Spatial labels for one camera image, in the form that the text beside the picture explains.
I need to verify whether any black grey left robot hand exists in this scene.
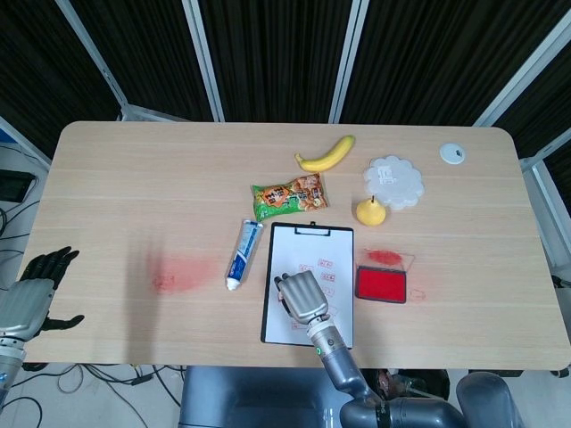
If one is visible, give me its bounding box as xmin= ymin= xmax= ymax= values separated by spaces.
xmin=0 ymin=245 xmax=86 ymax=342

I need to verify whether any black grey right robot hand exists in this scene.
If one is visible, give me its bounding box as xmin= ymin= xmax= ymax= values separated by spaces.
xmin=272 ymin=269 xmax=334 ymax=325

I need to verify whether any red ink pad clear lid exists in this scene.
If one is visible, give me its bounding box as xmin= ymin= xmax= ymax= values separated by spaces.
xmin=354 ymin=248 xmax=417 ymax=305

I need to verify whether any white stamped paper sheet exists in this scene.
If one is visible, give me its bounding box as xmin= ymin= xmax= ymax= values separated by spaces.
xmin=265 ymin=225 xmax=353 ymax=348

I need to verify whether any black clipboard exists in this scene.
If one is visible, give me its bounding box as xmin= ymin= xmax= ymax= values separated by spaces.
xmin=260 ymin=221 xmax=356 ymax=350

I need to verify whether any blue white toothpaste tube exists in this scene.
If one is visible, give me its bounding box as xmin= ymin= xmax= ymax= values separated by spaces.
xmin=224 ymin=218 xmax=264 ymax=292

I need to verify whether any green orange snack bag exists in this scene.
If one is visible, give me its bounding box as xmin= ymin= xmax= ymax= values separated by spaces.
xmin=249 ymin=172 xmax=330 ymax=223

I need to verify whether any yellow pear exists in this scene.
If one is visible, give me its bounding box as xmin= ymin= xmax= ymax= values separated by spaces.
xmin=355 ymin=194 xmax=389 ymax=227

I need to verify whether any grey robot torso base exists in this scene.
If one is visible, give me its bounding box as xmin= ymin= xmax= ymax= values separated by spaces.
xmin=180 ymin=365 xmax=371 ymax=428

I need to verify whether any black box device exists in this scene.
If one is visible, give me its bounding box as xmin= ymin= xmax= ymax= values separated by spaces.
xmin=0 ymin=171 xmax=37 ymax=202

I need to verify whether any yellow banana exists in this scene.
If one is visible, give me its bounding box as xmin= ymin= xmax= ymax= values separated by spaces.
xmin=294 ymin=135 xmax=357 ymax=173

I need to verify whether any white flower-shaped plate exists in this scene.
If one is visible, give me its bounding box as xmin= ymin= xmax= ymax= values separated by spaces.
xmin=361 ymin=154 xmax=426 ymax=210

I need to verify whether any black floor cable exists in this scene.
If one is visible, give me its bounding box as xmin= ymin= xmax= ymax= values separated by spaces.
xmin=21 ymin=363 xmax=184 ymax=402

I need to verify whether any white partition frame post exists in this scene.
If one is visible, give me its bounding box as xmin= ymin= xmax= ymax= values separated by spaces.
xmin=0 ymin=115 xmax=50 ymax=169
xmin=519 ymin=155 xmax=571 ymax=268
xmin=329 ymin=0 xmax=371 ymax=124
xmin=182 ymin=0 xmax=225 ymax=122
xmin=55 ymin=0 xmax=130 ymax=121
xmin=472 ymin=20 xmax=571 ymax=128

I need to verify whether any white round cable grommet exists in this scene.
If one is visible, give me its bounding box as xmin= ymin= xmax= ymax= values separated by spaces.
xmin=439 ymin=142 xmax=467 ymax=165

